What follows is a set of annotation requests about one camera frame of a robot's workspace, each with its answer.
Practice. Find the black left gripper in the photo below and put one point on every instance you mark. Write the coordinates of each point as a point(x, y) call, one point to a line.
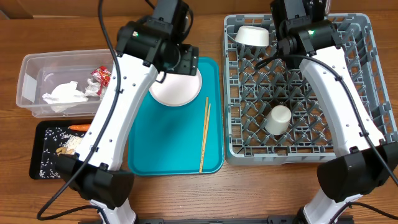
point(187, 64)

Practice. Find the large pink plate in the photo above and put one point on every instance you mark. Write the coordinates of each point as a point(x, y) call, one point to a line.
point(176, 89)

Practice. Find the pale green bowl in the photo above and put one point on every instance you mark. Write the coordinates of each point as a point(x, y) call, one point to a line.
point(253, 36)

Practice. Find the red snack wrapper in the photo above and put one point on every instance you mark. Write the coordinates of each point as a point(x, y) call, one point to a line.
point(102, 75)

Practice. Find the white tissue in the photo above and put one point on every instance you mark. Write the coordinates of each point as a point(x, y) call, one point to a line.
point(64, 94)
point(93, 88)

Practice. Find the orange carrot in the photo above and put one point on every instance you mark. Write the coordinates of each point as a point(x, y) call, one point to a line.
point(80, 127)

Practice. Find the rice and peanut food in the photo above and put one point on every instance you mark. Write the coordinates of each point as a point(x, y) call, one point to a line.
point(57, 141)

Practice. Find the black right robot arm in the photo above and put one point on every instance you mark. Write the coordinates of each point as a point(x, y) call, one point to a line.
point(364, 160)

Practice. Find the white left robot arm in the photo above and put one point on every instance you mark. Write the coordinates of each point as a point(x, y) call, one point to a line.
point(154, 45)

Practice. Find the grey dishwasher rack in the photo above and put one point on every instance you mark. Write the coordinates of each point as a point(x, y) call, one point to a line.
point(250, 95)

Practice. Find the left wooden chopstick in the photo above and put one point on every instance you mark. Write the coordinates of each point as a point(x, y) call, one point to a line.
point(203, 137)

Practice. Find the wooden chopstick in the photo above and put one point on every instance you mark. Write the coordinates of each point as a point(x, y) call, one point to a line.
point(207, 122)
point(203, 137)

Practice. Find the teal plastic tray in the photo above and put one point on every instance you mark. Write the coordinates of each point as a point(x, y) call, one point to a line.
point(166, 140)

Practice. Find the clear plastic bin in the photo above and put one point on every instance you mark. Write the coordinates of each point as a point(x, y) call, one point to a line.
point(42, 73)

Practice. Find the right wooden chopstick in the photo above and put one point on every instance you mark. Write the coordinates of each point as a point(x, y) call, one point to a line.
point(207, 122)

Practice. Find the black plastic tray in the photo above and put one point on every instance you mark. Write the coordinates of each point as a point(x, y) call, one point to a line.
point(39, 141)

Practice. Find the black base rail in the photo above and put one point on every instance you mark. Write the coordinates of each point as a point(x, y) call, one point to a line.
point(280, 219)

